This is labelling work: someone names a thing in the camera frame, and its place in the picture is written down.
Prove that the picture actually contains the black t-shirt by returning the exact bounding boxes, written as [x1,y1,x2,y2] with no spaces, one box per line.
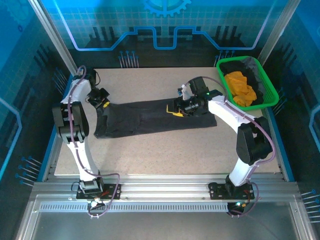
[220,60,265,105]

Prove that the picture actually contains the grey crumpled t-shirt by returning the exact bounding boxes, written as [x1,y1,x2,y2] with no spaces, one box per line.
[243,56,268,94]

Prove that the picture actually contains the aluminium frame post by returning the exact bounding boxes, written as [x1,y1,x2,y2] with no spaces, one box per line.
[256,0,301,67]
[28,0,81,75]

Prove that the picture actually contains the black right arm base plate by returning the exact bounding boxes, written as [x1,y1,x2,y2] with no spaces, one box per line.
[208,181,258,201]

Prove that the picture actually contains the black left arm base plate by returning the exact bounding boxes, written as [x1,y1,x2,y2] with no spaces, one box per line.
[76,182,123,201]

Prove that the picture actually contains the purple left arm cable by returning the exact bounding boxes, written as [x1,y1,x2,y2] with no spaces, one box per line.
[66,65,121,219]

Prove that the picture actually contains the green plastic basket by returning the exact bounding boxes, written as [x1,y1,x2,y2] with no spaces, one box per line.
[216,56,280,112]

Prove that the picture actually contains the slotted grey cable duct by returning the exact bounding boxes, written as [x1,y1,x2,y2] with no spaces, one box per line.
[38,202,231,213]

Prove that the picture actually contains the dark grey shorts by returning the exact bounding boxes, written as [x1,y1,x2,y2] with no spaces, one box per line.
[93,98,218,140]

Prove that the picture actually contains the orange t-shirt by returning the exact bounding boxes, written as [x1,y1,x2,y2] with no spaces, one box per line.
[224,71,258,108]

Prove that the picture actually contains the aluminium base beam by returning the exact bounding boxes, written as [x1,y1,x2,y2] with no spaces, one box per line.
[31,173,302,202]

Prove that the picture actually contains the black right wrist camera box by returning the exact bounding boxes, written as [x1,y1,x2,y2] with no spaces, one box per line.
[187,77,209,95]

